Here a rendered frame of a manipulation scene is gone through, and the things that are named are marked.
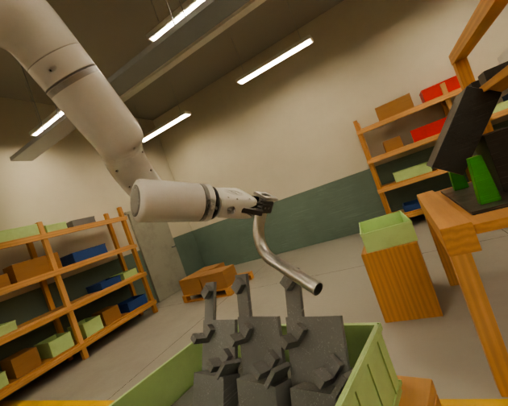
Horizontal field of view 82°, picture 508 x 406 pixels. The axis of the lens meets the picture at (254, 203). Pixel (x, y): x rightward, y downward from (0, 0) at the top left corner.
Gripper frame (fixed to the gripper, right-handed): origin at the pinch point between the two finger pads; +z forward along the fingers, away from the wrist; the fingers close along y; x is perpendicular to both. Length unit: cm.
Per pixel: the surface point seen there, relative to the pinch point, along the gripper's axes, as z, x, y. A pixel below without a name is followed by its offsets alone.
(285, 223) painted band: 451, 187, 404
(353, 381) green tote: 0.4, 21.4, -36.5
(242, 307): 1.4, 30.6, -1.5
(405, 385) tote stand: 26, 32, -39
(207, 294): -0.7, 36.0, 13.6
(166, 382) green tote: -13, 61, 8
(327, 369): 3.0, 26.0, -30.0
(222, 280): 229, 249, 306
